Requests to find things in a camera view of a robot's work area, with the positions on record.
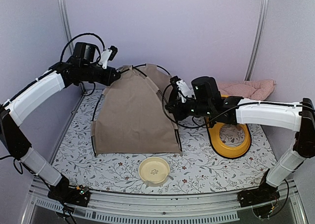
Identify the black tent pole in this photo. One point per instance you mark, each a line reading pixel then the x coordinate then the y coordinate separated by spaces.
pixel 94 125
pixel 144 128

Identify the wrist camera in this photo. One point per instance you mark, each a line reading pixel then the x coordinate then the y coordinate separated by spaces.
pixel 107 55
pixel 182 89

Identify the right aluminium frame post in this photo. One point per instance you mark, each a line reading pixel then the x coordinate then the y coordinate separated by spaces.
pixel 257 39

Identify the left aluminium frame post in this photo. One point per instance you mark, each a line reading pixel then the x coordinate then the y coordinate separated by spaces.
pixel 64 18

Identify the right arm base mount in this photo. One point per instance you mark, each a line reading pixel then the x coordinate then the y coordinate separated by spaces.
pixel 262 201

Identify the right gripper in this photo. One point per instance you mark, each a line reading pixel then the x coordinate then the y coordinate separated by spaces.
pixel 178 111

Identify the front aluminium rail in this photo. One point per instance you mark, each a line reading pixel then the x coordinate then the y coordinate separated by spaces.
pixel 122 208

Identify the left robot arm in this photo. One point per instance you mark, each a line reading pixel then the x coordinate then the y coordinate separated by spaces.
pixel 81 66

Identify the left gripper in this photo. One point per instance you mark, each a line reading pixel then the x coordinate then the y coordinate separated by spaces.
pixel 108 79

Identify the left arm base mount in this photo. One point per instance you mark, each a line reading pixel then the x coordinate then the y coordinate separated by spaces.
pixel 69 195

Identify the cream paw print bowl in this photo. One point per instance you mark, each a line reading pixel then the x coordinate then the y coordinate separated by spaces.
pixel 154 171

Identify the yellow double bowl holder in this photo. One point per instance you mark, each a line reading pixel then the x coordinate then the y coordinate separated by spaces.
pixel 230 141

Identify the pink checkered cushion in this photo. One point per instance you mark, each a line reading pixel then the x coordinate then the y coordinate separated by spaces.
pixel 255 90

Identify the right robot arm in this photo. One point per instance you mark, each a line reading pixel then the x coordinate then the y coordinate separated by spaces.
pixel 205 100

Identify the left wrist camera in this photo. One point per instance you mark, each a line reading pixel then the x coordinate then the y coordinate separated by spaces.
pixel 107 55

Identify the beige pet tent fabric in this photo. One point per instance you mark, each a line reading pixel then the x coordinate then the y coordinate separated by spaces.
pixel 137 113

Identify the aluminium frame post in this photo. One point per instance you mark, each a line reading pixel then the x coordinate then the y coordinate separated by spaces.
pixel 257 39
pixel 64 18

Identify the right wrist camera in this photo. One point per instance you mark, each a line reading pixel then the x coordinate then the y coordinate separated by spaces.
pixel 182 89

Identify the floral table mat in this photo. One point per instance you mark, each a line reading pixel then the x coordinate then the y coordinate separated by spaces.
pixel 197 170

